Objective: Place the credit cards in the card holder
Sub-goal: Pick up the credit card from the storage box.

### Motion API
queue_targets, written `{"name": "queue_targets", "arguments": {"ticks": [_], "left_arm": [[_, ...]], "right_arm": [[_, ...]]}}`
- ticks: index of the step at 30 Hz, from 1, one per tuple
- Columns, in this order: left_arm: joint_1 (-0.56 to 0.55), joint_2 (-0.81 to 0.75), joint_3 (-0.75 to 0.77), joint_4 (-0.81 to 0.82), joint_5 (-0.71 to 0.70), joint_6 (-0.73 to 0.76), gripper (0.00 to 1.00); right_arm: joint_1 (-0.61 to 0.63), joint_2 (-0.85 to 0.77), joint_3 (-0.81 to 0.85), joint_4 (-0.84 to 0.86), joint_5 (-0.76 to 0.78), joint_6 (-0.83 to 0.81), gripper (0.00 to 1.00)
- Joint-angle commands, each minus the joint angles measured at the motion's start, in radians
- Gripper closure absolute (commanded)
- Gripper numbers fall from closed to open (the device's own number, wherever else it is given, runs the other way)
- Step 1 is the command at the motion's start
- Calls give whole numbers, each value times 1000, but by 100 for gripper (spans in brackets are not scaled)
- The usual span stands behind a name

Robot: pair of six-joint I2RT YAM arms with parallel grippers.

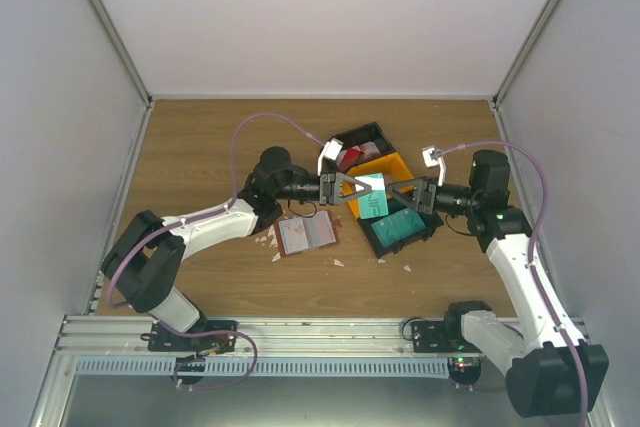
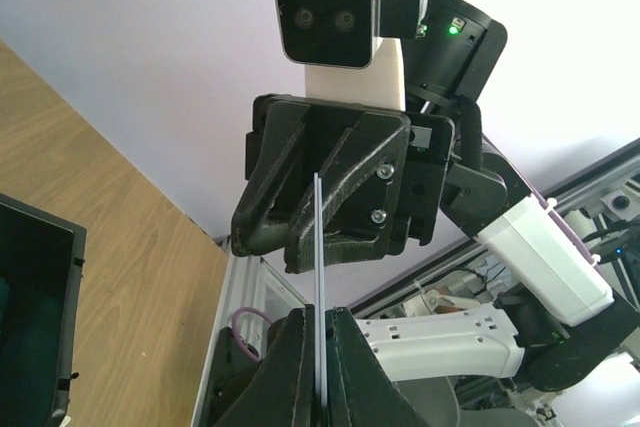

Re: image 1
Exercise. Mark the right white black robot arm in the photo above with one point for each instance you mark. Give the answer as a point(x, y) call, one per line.
point(548, 365)

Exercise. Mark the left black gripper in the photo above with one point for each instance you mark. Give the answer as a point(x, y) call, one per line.
point(327, 198)

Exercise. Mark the teal credit card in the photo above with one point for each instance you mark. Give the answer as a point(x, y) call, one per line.
point(374, 204)

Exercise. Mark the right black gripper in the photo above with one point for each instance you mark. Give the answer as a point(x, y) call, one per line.
point(424, 197)

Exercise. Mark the grey slotted cable duct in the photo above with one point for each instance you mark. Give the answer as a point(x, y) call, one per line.
point(274, 367)

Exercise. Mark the brown leather card holder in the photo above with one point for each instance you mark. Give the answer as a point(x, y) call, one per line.
point(320, 231)

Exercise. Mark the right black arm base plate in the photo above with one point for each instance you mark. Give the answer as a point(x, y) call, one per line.
point(463, 360)

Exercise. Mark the black three-slot card tray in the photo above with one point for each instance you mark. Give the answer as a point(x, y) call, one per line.
point(374, 133)

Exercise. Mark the red white card stack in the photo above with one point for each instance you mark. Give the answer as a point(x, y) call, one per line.
point(356, 155)

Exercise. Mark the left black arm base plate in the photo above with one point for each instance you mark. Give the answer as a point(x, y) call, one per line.
point(192, 351)

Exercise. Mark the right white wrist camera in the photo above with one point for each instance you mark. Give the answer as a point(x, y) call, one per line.
point(434, 158)

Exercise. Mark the aluminium mounting rail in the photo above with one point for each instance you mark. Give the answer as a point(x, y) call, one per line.
point(273, 337)

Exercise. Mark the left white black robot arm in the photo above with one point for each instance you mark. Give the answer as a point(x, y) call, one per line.
point(143, 263)

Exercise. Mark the orange card bin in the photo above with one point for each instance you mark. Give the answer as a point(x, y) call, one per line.
point(391, 165)

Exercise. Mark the teal card stack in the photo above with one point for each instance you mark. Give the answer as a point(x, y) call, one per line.
point(397, 227)

